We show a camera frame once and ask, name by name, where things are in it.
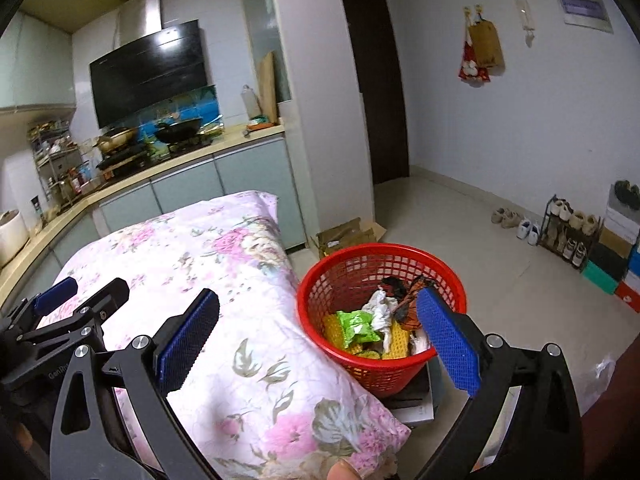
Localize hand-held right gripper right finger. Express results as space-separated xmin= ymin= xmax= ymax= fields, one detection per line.
xmin=416 ymin=287 xmax=586 ymax=480

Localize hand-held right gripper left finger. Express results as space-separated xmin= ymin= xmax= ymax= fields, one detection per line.
xmin=49 ymin=287 xmax=221 ymax=480

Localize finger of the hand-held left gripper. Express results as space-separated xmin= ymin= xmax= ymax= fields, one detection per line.
xmin=20 ymin=277 xmax=131 ymax=356
xmin=10 ymin=276 xmax=78 ymax=328

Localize yellow foam net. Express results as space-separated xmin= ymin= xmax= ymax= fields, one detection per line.
xmin=350 ymin=322 xmax=407 ymax=361
xmin=322 ymin=314 xmax=347 ymax=350

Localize red plastic basket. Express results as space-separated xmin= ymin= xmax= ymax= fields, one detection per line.
xmin=296 ymin=242 xmax=468 ymax=398

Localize person's right hand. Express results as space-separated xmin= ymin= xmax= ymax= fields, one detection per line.
xmin=326 ymin=461 xmax=362 ymax=480

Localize clear plastic bag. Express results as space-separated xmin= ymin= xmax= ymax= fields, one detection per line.
xmin=409 ymin=332 xmax=435 ymax=357

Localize brown crumpled paper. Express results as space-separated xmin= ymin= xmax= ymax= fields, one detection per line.
xmin=395 ymin=280 xmax=432 ymax=332

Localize white rice cooker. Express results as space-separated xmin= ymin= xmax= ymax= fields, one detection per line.
xmin=0 ymin=208 xmax=31 ymax=268

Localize white crumpled tissue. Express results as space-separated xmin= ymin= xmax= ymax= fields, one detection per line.
xmin=361 ymin=287 xmax=401 ymax=353

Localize pink floral blanket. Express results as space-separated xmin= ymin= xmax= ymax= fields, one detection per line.
xmin=50 ymin=190 xmax=412 ymax=480

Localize black plastic bag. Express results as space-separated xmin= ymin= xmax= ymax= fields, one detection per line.
xmin=381 ymin=276 xmax=408 ymax=302

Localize light green snack wrapper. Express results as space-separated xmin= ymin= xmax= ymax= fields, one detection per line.
xmin=334 ymin=310 xmax=390 ymax=347

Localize metal spice rack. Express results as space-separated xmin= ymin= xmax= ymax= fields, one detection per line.
xmin=27 ymin=120 xmax=83 ymax=206

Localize kitchen counter cabinets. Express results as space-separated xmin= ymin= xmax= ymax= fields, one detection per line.
xmin=0 ymin=125 xmax=306 ymax=311

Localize cardboard box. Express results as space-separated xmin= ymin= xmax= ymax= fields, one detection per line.
xmin=310 ymin=217 xmax=387 ymax=261

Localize black shoe rack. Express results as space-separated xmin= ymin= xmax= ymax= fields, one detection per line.
xmin=537 ymin=195 xmax=601 ymax=271

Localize white plastic bag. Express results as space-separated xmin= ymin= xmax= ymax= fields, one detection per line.
xmin=580 ymin=350 xmax=626 ymax=411

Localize brass pot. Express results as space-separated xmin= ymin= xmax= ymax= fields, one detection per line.
xmin=95 ymin=127 xmax=138 ymax=153

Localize group of assorted shoes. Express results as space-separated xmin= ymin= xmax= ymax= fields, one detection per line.
xmin=542 ymin=199 xmax=598 ymax=266

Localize gas stove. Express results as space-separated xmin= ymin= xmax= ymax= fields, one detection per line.
xmin=165 ymin=137 xmax=213 ymax=154

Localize black wok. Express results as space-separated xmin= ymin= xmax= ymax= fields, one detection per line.
xmin=152 ymin=117 xmax=203 ymax=143

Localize dark brown cloth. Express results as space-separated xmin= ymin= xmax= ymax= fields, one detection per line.
xmin=580 ymin=335 xmax=640 ymax=480

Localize stack of shoe boxes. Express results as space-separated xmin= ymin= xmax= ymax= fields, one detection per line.
xmin=580 ymin=182 xmax=640 ymax=313

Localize blue backsplash picture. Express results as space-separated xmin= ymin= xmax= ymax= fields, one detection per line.
xmin=135 ymin=85 xmax=221 ymax=151

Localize upper kitchen cabinets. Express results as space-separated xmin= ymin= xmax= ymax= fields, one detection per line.
xmin=0 ymin=10 xmax=76 ymax=111

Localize black range hood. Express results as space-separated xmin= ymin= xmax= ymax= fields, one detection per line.
xmin=90 ymin=0 xmax=210 ymax=130

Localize dark shoe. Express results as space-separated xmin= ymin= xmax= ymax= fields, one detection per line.
xmin=614 ymin=180 xmax=640 ymax=206

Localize clear plastic bottle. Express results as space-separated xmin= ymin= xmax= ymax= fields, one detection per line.
xmin=241 ymin=85 xmax=262 ymax=121

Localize wooden cutting board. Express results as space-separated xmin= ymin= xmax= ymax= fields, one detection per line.
xmin=257 ymin=51 xmax=278 ymax=123

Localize dark wooden door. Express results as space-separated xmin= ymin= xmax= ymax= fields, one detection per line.
xmin=337 ymin=0 xmax=411 ymax=186

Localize red hanging bag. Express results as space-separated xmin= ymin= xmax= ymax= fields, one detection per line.
xmin=457 ymin=25 xmax=492 ymax=82

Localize brown paper bag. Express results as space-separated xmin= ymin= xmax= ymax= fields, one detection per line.
xmin=467 ymin=20 xmax=505 ymax=70

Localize frosted glass panel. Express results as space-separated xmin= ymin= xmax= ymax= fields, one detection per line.
xmin=240 ymin=0 xmax=292 ymax=103

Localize white intercom phone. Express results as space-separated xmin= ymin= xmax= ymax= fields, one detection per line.
xmin=516 ymin=0 xmax=536 ymax=46

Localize electrical panel box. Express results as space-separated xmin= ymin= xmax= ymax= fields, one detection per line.
xmin=551 ymin=0 xmax=615 ymax=35

